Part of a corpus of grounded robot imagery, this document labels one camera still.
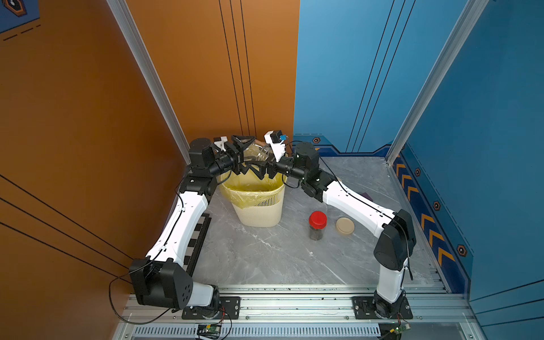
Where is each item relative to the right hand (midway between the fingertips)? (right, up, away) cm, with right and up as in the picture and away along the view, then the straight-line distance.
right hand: (255, 154), depth 71 cm
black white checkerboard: (-25, -35, +15) cm, 45 cm away
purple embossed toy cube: (+50, -17, +28) cm, 59 cm away
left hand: (+1, +3, -2) cm, 4 cm away
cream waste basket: (+2, -24, +19) cm, 30 cm away
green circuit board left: (-16, -60, +1) cm, 63 cm away
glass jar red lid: (+23, -25, +11) cm, 36 cm away
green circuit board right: (+48, -58, -1) cm, 76 cm away
